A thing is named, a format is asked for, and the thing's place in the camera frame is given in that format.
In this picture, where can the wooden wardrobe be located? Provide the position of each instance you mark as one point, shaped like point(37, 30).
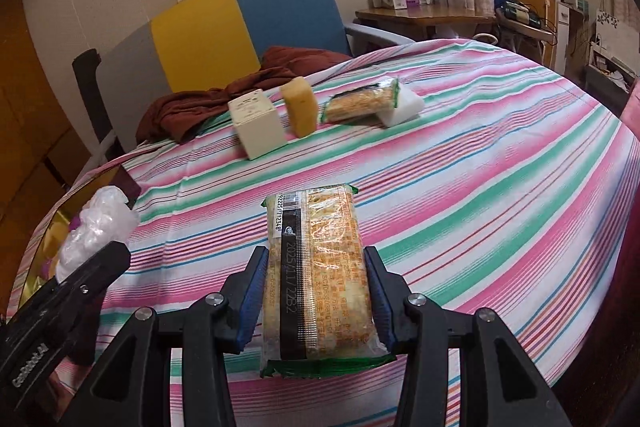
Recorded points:
point(41, 153)

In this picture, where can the wooden desk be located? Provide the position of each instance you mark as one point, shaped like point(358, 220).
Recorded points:
point(427, 22)

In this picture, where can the dark red cloth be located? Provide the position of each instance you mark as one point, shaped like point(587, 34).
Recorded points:
point(178, 116)

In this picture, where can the gold metal tray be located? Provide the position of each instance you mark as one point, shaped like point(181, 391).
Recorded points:
point(41, 255)

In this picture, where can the black rolled mat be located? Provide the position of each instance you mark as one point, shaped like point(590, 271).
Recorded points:
point(84, 67)

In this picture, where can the striped tablecloth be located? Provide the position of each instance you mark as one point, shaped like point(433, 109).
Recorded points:
point(512, 190)

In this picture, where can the small yellow sponge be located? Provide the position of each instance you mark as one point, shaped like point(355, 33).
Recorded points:
point(301, 105)

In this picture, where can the cream cardboard box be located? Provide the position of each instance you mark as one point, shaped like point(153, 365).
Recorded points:
point(257, 124)

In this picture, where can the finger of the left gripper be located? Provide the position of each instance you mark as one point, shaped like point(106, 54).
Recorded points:
point(93, 277)

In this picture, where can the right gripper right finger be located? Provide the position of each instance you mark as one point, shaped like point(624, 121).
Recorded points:
point(388, 292)

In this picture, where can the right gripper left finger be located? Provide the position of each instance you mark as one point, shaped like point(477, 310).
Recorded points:
point(243, 292)

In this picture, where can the grey yellow blue chair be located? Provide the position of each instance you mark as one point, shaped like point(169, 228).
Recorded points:
point(201, 44)

